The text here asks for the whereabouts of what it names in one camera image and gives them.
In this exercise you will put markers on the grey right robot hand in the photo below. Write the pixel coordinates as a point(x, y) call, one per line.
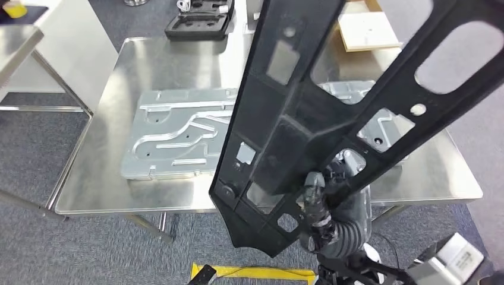
point(317, 204)

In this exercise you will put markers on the black plastic frame part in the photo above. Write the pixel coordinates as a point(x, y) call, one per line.
point(299, 118)

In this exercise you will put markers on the stainless steel workbench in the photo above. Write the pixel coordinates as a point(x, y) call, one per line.
point(157, 63)

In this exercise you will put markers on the yellow floor tape square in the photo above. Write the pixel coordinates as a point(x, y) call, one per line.
point(244, 277)

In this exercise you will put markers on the stamped sheet metal plate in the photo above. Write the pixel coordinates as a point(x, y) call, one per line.
point(177, 133)

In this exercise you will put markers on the white foam board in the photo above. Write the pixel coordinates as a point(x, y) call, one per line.
point(368, 33)

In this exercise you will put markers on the cardboard box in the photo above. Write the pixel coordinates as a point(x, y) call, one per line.
point(362, 6)

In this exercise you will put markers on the black foam-lined case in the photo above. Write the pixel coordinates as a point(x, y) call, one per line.
point(197, 31)

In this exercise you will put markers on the small white adapter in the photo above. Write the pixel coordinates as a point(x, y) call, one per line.
point(223, 9)

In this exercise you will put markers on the chrome stanchion base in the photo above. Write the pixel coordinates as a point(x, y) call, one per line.
point(136, 2)

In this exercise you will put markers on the white cabinet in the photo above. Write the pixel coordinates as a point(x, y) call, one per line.
point(75, 47)

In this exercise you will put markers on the steel side table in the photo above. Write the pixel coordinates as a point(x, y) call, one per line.
point(19, 43)

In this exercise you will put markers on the dark blue pad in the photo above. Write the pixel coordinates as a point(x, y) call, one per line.
point(37, 13)

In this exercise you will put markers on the yellow tape roll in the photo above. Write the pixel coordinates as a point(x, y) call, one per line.
point(15, 8)

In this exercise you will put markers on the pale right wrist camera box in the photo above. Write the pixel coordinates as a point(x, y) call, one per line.
point(449, 259)

